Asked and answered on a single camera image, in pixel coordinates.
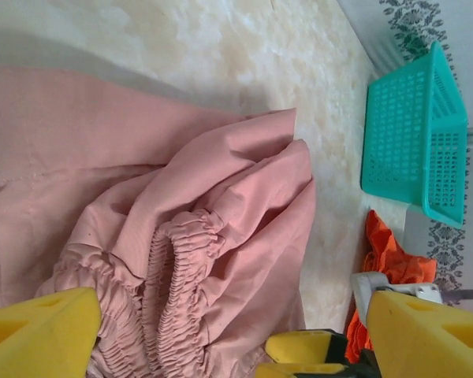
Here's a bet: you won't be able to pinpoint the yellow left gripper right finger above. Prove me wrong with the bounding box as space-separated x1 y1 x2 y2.
367 290 473 378

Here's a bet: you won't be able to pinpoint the pink shorts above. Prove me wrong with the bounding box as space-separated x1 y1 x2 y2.
0 65 318 378

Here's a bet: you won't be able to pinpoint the teal plastic basket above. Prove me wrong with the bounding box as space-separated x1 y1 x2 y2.
359 40 469 229

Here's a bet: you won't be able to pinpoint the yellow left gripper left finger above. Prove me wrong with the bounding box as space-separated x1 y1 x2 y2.
0 286 103 378

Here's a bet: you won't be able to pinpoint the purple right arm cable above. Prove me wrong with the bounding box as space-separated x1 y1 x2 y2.
437 288 473 303

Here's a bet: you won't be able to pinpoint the red-orange shorts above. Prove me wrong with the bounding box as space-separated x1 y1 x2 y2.
345 209 438 365

